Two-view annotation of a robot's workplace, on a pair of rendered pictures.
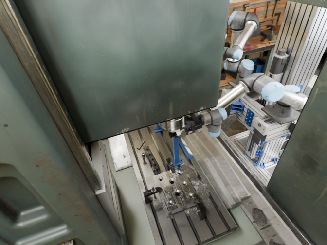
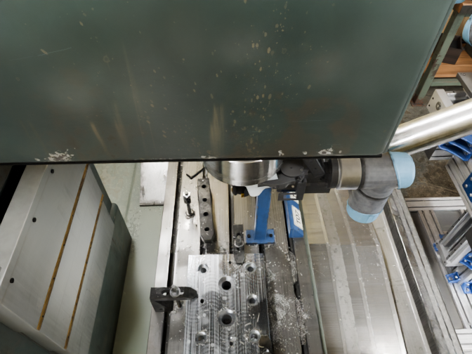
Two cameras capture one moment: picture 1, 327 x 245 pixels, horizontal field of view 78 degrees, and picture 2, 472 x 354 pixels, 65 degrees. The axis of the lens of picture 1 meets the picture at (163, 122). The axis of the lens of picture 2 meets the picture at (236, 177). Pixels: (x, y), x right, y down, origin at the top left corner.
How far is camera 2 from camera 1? 0.47 m
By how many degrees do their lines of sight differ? 14
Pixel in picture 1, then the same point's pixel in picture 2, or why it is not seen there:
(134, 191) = not seen: hidden behind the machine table
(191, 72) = (310, 12)
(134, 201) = (152, 281)
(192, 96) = (299, 105)
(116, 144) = not seen: hidden behind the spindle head
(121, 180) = (144, 227)
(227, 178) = (366, 307)
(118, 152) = (156, 168)
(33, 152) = not seen: outside the picture
